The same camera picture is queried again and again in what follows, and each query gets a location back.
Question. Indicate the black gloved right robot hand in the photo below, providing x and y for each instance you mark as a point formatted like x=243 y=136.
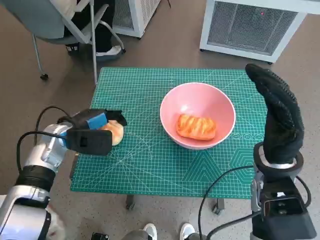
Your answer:
x=282 y=120

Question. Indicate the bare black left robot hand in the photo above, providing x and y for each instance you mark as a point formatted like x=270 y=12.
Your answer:
x=96 y=120

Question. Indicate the round pale toy bun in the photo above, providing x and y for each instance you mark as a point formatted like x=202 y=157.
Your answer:
x=117 y=135

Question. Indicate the pink bowl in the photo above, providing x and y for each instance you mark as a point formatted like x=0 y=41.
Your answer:
x=200 y=100

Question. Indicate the striped rectangular toy bread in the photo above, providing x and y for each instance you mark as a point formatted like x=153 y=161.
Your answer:
x=195 y=126

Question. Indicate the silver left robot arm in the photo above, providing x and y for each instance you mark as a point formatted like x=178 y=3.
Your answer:
x=50 y=142

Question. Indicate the green cutting mat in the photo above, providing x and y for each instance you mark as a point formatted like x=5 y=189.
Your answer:
x=150 y=170

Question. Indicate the seated person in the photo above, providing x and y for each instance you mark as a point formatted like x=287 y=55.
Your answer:
x=103 y=32

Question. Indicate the table leg with caster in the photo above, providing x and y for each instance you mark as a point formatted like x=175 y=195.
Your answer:
x=218 y=206
x=130 y=202

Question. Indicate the large white mesh cabinet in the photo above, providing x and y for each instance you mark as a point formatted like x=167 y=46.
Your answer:
x=250 y=27

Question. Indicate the small white mesh cabinet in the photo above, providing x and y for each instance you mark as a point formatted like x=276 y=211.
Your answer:
x=138 y=15

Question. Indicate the person in white clothing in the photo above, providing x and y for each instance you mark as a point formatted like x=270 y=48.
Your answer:
x=56 y=227

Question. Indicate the small black device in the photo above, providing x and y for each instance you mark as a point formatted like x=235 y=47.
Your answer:
x=100 y=236

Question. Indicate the grey office chair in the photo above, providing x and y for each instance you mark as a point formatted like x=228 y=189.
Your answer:
x=27 y=22

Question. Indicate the white shoe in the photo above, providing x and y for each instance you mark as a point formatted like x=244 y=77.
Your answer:
x=150 y=230
x=187 y=230

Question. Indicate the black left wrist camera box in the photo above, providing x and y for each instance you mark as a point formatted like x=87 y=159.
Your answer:
x=92 y=142

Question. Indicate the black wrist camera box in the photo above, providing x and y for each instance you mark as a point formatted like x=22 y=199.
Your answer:
x=282 y=220
x=92 y=142

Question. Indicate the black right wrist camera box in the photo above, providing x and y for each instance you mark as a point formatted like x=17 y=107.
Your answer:
x=282 y=220

